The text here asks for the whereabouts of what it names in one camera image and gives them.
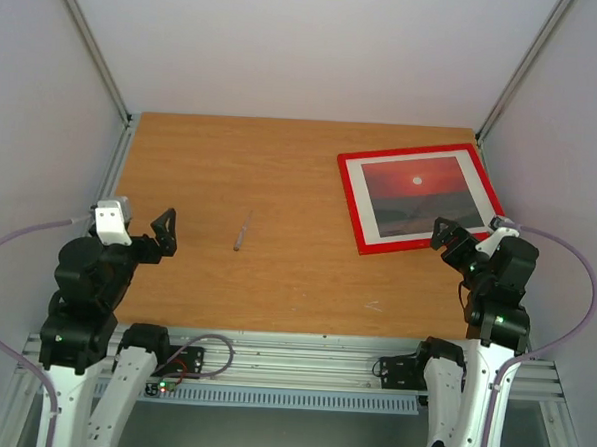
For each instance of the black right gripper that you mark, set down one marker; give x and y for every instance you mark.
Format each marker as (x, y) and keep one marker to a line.
(457, 249)

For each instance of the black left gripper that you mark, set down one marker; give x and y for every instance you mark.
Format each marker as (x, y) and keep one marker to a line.
(147, 246)

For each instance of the red picture frame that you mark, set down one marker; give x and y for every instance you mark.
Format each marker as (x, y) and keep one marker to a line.
(359, 204)

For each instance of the clear handled screwdriver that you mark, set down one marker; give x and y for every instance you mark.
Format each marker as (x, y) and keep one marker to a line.
(242, 232)

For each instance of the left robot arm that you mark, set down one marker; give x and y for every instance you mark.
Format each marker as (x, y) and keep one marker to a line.
(93, 275)

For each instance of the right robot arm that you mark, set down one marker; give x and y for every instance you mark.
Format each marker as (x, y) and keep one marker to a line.
(469, 384)

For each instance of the sunset photo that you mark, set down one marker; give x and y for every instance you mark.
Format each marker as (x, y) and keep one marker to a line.
(408, 196)

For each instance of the left controller board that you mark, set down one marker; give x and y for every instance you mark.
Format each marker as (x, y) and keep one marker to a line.
(161, 388)

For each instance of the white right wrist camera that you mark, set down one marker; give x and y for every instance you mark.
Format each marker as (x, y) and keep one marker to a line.
(500, 227)

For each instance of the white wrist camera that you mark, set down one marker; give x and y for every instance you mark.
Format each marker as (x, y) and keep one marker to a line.
(111, 219)
(500, 227)

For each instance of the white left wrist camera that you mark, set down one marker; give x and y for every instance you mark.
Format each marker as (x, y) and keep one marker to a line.
(111, 219)

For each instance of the left aluminium corner post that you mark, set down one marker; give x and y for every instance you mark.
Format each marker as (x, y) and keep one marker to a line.
(100, 63)

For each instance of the aluminium corner post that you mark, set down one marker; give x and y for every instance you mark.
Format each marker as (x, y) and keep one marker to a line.
(100, 63)
(548, 28)

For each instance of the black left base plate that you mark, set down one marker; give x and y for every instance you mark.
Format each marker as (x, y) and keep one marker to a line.
(188, 363)

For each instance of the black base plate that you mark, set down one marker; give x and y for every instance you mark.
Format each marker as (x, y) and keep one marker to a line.
(188, 363)
(402, 372)

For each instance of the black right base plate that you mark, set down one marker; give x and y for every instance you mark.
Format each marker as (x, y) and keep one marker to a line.
(402, 372)

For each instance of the aluminium front rail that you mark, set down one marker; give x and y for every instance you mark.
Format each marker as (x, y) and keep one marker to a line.
(323, 362)

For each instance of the slotted grey cable duct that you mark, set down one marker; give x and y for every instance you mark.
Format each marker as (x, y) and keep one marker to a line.
(233, 396)

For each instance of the right aluminium corner post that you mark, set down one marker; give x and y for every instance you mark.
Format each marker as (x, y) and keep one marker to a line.
(548, 28)

